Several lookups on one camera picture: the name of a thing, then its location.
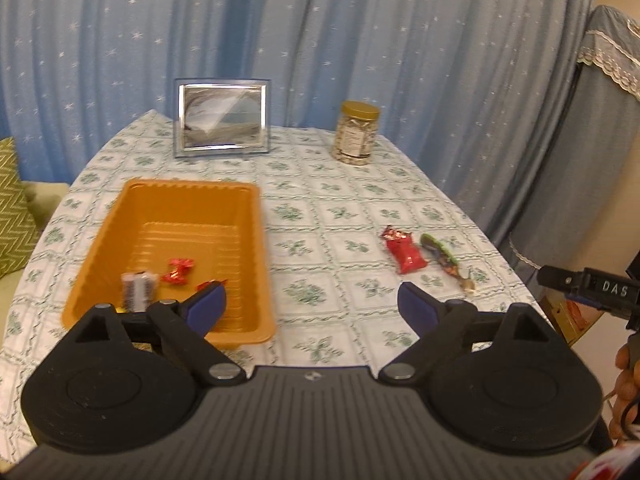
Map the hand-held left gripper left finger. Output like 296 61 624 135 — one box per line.
57 281 245 387

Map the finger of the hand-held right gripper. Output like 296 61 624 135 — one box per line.
538 264 596 307

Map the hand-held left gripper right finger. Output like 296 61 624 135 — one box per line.
379 282 572 384

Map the red gold-print twisted candy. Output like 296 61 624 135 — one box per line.
160 258 196 286

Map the large red twisted candy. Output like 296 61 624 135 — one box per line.
382 226 427 275

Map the long green snack packet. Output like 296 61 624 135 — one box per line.
420 233 476 295

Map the silver black snack packet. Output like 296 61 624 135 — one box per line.
121 271 160 313

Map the orange plastic tray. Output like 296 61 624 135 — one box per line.
61 179 277 348

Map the person's right hand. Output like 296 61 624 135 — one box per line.
607 345 640 443

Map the orange cardboard box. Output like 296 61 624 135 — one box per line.
547 300 593 346

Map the grey lace-trimmed furniture cover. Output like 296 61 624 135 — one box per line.
510 5 640 273

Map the red white cloth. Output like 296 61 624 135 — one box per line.
570 447 640 480

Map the gold-lidded clear snack jar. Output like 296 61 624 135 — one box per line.
332 101 381 166

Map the beige sofa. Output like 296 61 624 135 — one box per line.
0 182 71 346

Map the green zigzag cushion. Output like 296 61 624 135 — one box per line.
0 137 41 278

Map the blue star-print curtain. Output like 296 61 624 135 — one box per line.
0 0 596 246

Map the silver picture frame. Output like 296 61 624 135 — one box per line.
173 78 272 159

